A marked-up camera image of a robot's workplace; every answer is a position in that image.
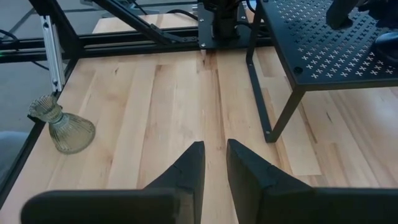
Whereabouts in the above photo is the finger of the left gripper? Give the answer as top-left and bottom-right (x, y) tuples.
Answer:
(325, 0), (368, 30)

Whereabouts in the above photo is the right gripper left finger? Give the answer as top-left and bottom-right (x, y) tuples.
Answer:
(20, 141), (206, 224)

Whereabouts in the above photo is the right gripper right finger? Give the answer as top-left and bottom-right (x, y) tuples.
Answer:
(226, 139), (398, 224)

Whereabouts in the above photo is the black perforated metal shelf riser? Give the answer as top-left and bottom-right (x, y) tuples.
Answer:
(245, 0), (398, 144)

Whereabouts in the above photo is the silver aluminium extrusion bar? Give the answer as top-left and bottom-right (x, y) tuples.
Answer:
(39, 15), (67, 93)

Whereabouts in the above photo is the black aluminium table frame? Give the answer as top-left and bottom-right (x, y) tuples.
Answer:
(0, 0), (259, 206)

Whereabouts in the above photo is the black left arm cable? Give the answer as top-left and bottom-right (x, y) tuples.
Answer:
(166, 8), (200, 22)

